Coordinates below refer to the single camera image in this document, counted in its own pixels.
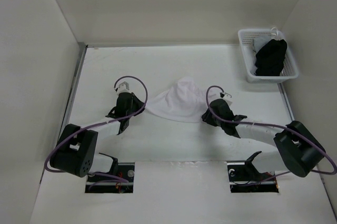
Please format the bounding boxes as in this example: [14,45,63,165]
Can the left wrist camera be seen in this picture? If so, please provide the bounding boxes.
[115,82,130,95]

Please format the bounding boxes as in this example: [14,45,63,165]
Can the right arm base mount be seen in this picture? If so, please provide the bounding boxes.
[227,151,279,193]

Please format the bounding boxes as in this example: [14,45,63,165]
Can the grey white garment in basket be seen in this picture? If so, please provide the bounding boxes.
[252,35,272,55]

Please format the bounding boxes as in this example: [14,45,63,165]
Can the white tank top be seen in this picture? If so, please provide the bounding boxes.
[145,77,207,123]

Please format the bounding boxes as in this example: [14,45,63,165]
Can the white plastic laundry basket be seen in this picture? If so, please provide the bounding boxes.
[237,27,299,83]

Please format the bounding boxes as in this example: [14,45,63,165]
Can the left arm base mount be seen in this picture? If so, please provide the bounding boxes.
[85,162,135,194]

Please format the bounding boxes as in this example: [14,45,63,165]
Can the white basket tag loop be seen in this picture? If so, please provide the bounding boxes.
[270,27,279,37]

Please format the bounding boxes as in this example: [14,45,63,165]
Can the black tank top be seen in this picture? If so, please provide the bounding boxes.
[255,39,288,77]

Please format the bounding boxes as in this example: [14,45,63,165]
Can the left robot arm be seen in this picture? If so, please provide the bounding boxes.
[47,92,145,181]

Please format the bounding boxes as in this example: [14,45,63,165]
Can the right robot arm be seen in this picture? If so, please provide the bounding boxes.
[202,99,326,177]

